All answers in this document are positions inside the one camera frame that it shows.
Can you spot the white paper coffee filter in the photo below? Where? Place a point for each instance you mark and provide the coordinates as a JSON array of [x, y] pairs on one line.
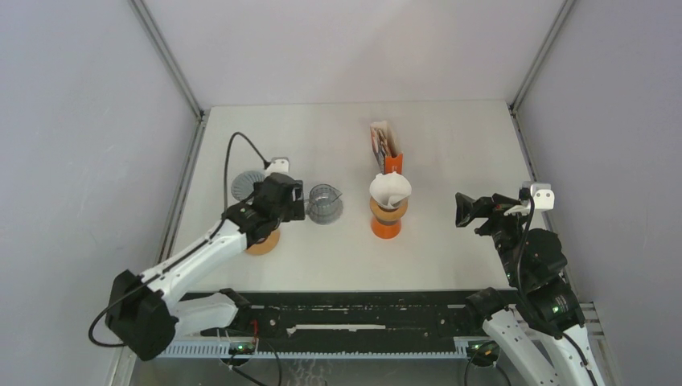
[[389, 190]]

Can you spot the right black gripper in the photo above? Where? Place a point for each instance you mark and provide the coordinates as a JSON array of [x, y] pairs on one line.
[[467, 207]]

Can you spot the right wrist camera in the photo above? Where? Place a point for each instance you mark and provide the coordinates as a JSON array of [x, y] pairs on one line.
[[542, 195]]

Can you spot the black mounting base plate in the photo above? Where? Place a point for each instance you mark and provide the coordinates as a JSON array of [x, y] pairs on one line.
[[354, 320]]

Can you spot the grey glass carafe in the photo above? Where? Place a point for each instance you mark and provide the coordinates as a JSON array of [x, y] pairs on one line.
[[324, 204]]

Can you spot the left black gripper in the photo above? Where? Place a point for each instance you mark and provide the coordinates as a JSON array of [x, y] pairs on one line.
[[295, 210]]

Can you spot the orange glass carafe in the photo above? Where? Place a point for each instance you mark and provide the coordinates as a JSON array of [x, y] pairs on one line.
[[385, 229]]

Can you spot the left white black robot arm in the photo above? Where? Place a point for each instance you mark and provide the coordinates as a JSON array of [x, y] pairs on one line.
[[148, 311]]

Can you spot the grey ribbed dripper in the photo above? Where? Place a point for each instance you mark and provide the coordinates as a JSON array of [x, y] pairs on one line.
[[242, 185]]

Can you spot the orange coffee filter box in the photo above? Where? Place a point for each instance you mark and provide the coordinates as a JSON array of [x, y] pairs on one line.
[[386, 148]]

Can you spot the white cable duct strip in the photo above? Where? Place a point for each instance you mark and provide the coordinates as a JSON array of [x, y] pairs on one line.
[[224, 349]]

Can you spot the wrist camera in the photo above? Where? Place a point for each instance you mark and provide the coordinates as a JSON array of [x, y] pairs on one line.
[[542, 195], [279, 165]]

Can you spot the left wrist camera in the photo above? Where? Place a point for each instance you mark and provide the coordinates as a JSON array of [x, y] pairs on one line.
[[279, 165]]

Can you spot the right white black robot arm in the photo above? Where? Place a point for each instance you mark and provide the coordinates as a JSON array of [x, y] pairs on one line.
[[543, 332]]

